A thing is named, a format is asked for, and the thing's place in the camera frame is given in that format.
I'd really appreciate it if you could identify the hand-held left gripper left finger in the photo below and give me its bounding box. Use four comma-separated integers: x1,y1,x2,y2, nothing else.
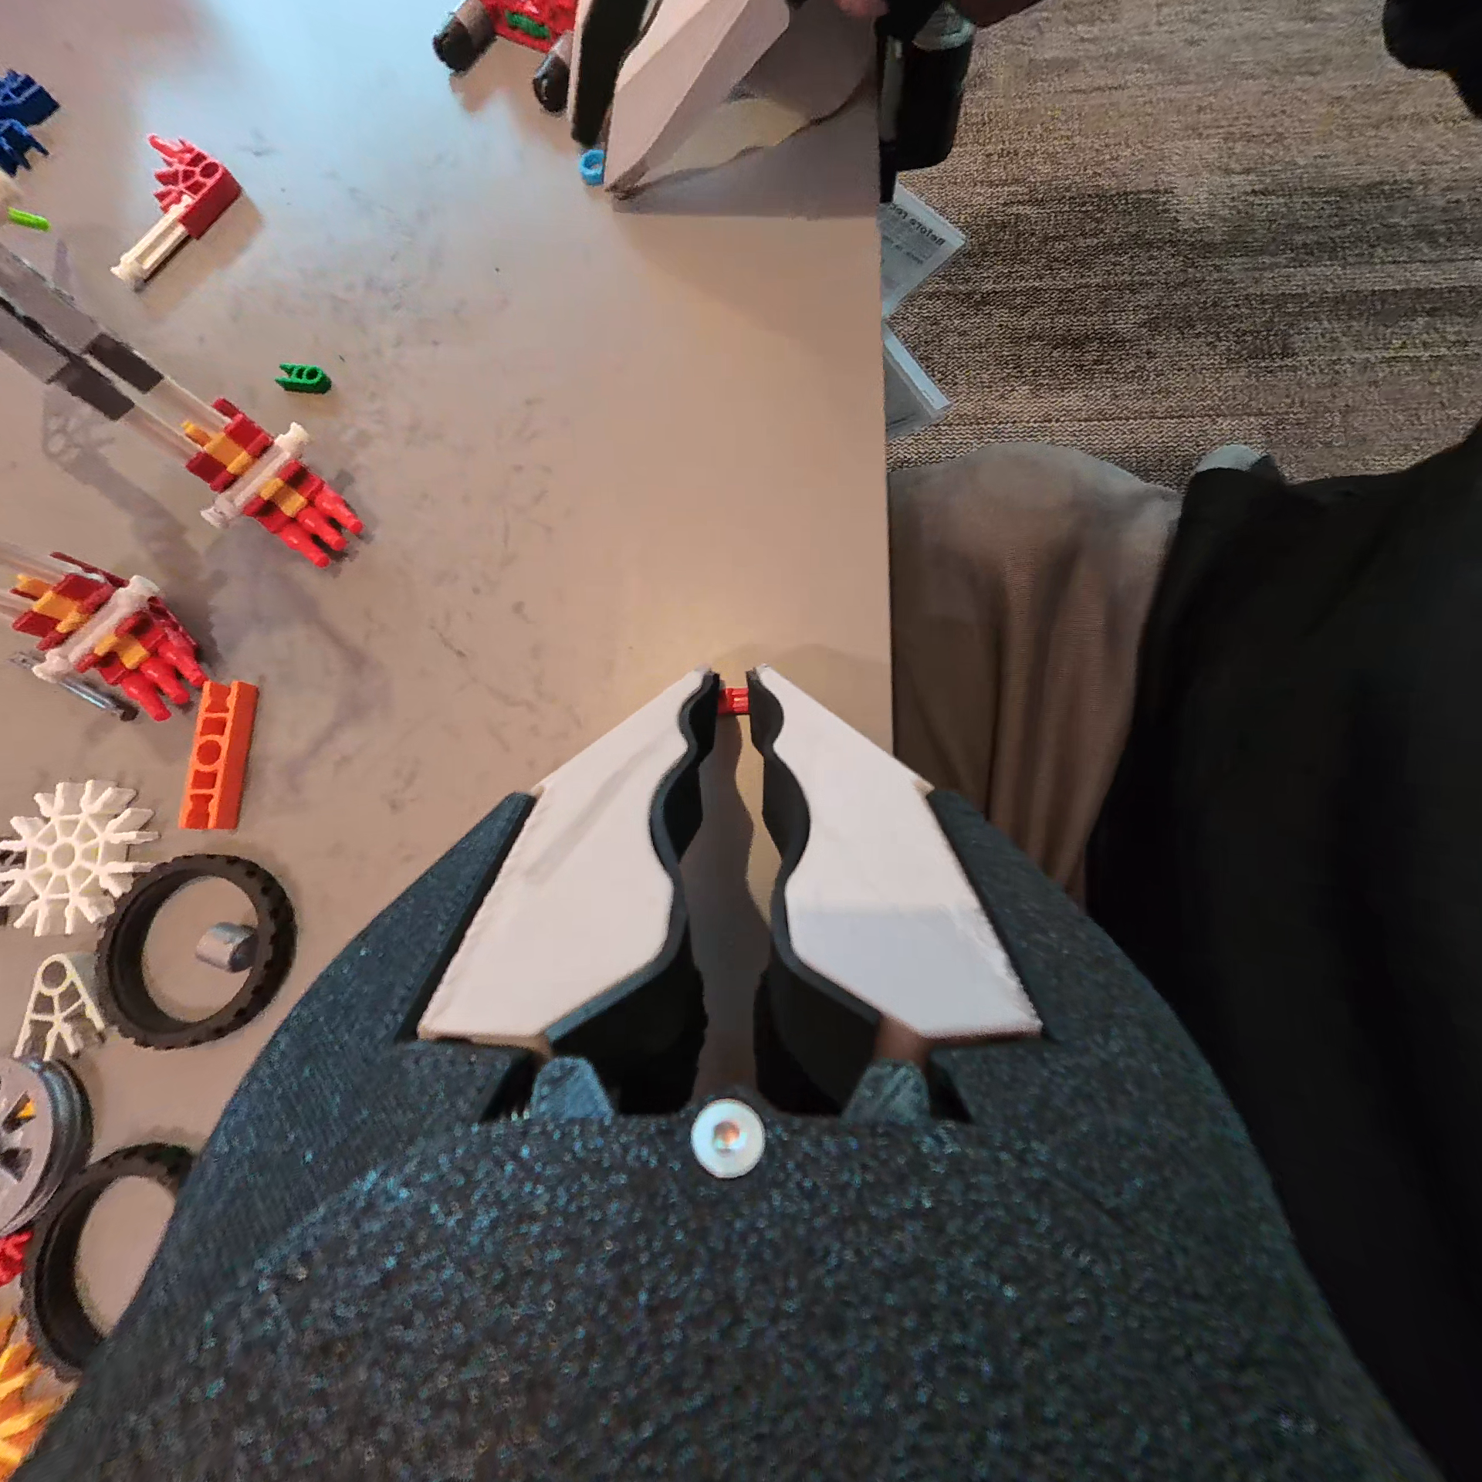
417,668,721,1114

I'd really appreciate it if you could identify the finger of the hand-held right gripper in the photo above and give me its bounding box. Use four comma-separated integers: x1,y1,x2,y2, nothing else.
569,0,802,193

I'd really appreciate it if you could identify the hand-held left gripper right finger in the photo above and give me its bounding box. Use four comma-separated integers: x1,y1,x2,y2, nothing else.
747,664,1045,1113

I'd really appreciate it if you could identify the white printed paper sheet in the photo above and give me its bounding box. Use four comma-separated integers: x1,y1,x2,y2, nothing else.
878,190,966,315
883,320,954,439

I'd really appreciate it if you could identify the red toy assembly with wheels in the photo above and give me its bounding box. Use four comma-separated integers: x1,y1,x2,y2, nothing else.
433,0,583,112

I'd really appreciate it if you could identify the person's beige trouser leg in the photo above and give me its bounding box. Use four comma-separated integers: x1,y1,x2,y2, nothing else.
890,442,1186,906

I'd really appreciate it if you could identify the orange toy brick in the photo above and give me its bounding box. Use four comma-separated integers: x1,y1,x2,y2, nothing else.
179,679,262,834

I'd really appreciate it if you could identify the person's black garment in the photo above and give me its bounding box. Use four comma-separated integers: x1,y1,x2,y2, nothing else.
1088,424,1482,1482

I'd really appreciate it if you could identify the black toy tyre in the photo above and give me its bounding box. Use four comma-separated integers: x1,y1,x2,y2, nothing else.
98,851,299,1051
22,1141,202,1381

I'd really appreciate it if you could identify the white snowflake toy connector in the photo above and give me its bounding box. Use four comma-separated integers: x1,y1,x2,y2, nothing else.
0,777,161,938

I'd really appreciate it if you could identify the red yellow white toy assembly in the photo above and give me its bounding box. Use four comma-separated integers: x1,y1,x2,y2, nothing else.
0,553,213,721
179,396,366,571

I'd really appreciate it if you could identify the white fan-shaped toy connector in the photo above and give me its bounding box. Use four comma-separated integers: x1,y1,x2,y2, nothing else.
13,950,110,1058

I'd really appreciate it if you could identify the dark rounded object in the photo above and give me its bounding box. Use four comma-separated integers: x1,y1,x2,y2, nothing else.
1384,0,1482,117

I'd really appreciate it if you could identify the red connector with white rod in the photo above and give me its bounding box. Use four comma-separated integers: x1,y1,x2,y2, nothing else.
112,135,244,290

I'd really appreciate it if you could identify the thin grey toy rod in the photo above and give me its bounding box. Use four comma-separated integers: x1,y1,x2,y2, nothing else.
10,650,121,721

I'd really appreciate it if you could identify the grey toy wheel hub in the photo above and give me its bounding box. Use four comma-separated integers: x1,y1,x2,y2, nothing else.
0,1056,94,1236

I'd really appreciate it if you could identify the blue toy connector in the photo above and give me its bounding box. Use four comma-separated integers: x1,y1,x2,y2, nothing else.
0,66,63,177

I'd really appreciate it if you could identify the grey and black toy rod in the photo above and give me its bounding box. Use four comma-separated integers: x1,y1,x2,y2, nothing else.
0,245,167,419

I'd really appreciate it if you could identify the yellow orange toy connector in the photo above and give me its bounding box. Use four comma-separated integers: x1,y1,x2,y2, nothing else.
0,1310,75,1462

